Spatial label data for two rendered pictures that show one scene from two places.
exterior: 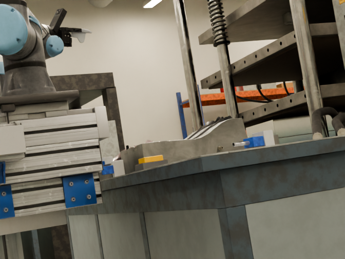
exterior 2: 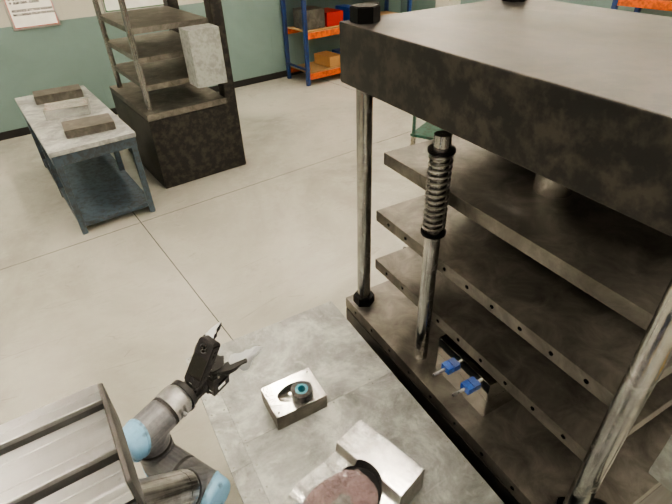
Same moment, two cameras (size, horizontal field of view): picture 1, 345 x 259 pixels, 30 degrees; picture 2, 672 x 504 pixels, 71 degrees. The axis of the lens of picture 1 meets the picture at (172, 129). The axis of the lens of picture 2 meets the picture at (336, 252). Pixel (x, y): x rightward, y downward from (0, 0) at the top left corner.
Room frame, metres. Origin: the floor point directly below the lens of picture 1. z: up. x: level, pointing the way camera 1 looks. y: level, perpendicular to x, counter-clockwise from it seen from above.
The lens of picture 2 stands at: (1.88, 0.19, 2.30)
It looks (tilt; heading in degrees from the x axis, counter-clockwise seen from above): 35 degrees down; 353
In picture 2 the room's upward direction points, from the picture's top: 2 degrees counter-clockwise
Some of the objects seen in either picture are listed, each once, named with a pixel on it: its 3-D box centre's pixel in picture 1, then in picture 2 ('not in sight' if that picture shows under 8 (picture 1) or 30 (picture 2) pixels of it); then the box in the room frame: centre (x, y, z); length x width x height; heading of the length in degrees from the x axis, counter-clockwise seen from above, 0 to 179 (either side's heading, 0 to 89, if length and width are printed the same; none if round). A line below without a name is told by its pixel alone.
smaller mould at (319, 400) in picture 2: not in sight; (294, 397); (3.02, 0.23, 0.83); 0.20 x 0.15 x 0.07; 111
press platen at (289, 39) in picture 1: (310, 56); (544, 253); (3.17, -0.74, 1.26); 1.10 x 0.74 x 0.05; 21
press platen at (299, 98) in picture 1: (319, 105); (530, 304); (3.17, -0.74, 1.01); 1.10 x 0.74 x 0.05; 21
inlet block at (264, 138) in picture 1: (251, 142); not in sight; (1.82, -0.21, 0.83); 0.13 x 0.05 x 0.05; 124
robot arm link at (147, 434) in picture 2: not in sight; (146, 430); (2.53, 0.52, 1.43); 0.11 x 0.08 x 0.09; 140
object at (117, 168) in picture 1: (104, 170); not in sight; (2.20, 0.25, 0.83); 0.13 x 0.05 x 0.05; 103
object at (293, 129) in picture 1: (307, 135); (509, 350); (3.08, -0.63, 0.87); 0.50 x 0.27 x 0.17; 111
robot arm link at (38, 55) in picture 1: (21, 42); not in sight; (1.78, 0.38, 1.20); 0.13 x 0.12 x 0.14; 179
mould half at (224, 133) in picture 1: (198, 145); not in sight; (2.28, -0.08, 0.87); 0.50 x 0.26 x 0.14; 111
